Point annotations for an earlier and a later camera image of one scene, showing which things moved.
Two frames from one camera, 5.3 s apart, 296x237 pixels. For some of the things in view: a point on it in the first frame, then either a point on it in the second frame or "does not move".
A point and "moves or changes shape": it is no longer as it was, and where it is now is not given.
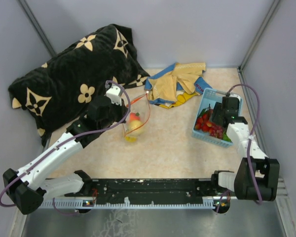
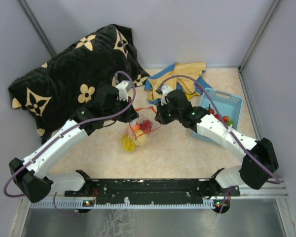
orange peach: x=134 y=116 moves or changes shape
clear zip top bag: x=139 y=108 moves or changes shape
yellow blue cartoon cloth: x=174 y=86 does not move
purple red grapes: x=217 y=131 moves or changes shape
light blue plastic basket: x=210 y=96 does not move
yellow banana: x=130 y=139 moves or changes shape
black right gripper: x=217 y=109 → x=160 y=114
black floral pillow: x=57 y=93 does not move
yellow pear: x=134 y=124 → x=141 y=138
